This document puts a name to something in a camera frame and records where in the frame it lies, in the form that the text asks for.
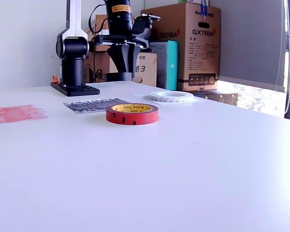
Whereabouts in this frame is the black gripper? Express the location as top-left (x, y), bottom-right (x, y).
top-left (94, 34), bottom-right (152, 73)

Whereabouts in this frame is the black tape roll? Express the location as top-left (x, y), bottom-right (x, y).
top-left (105, 72), bottom-right (133, 82)

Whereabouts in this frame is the red tape roll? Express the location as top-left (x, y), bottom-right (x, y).
top-left (105, 103), bottom-right (160, 126)

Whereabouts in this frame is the white tape roll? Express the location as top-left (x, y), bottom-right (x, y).
top-left (148, 91), bottom-right (194, 103)

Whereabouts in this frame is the wide cardboard box blue print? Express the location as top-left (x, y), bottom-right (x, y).
top-left (83, 52), bottom-right (158, 87)

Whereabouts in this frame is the cardboard box with shipping label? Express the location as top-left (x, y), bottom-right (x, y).
top-left (88, 14), bottom-right (110, 53)

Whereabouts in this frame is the teal and dark upright box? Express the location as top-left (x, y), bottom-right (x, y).
top-left (145, 40), bottom-right (179, 91)

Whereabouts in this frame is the black scribbled paper sheet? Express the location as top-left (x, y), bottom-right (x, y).
top-left (62, 97), bottom-right (132, 114)

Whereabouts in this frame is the tall printed cardboard box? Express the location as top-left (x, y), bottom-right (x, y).
top-left (141, 2), bottom-right (221, 92)

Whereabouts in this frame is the plain white paper sheet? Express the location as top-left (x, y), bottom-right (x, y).
top-left (133, 93), bottom-right (205, 106)

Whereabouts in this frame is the grey roller blind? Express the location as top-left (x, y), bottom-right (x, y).
top-left (209, 0), bottom-right (287, 93)

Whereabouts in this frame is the red scribbled paper sheet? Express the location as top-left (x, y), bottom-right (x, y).
top-left (0, 104), bottom-right (51, 125)

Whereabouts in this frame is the wrist camera board with bracket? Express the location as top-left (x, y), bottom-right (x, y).
top-left (131, 14), bottom-right (161, 49)

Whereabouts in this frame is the black power cable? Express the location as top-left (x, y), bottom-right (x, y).
top-left (93, 52), bottom-right (104, 83)

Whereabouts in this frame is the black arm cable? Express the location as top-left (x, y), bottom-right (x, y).
top-left (88, 2), bottom-right (110, 34)

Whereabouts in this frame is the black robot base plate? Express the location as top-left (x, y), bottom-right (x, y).
top-left (50, 82), bottom-right (101, 97)

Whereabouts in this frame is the white blind bead chain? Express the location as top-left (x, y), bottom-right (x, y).
top-left (284, 0), bottom-right (290, 114)

